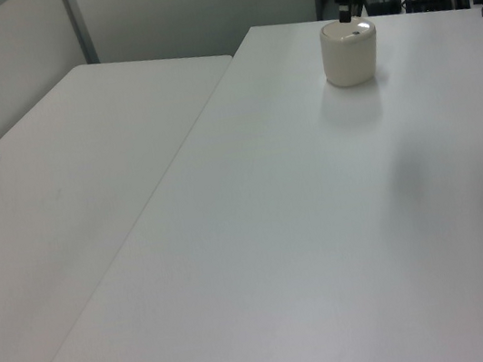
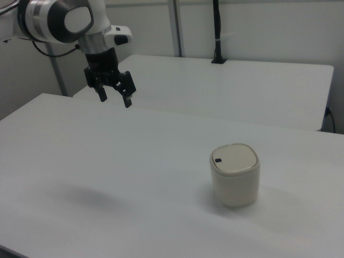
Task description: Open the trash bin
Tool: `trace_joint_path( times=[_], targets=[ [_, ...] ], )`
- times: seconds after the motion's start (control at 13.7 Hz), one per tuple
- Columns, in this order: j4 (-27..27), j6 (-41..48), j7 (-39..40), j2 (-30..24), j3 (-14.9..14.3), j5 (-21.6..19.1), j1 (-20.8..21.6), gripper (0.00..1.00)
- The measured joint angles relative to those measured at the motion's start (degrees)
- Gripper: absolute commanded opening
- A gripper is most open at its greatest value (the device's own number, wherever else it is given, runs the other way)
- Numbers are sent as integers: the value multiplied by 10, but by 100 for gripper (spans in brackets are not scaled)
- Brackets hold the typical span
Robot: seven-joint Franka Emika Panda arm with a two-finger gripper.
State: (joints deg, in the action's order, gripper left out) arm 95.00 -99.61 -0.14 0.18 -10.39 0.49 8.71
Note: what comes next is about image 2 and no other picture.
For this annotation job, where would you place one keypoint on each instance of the black pole with clamp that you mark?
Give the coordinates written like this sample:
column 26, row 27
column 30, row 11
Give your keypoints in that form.
column 218, row 29

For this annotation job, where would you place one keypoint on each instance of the white zip tie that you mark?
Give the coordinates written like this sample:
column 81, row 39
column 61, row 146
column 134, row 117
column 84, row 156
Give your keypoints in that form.
column 221, row 39

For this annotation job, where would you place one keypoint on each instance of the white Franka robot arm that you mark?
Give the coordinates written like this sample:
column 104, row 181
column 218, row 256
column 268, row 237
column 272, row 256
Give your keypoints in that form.
column 48, row 21

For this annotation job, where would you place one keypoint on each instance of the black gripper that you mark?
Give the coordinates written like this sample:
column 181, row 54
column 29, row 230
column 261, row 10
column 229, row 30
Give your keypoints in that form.
column 102, row 64

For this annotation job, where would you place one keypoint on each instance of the beige trash bin with lid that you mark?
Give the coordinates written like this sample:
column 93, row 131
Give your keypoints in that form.
column 235, row 182

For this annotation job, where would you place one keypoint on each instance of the grey metal frame post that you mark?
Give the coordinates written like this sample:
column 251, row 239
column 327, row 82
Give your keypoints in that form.
column 176, row 27
column 57, row 72

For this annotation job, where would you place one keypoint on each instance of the white table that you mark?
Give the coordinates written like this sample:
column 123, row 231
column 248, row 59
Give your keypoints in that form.
column 215, row 88

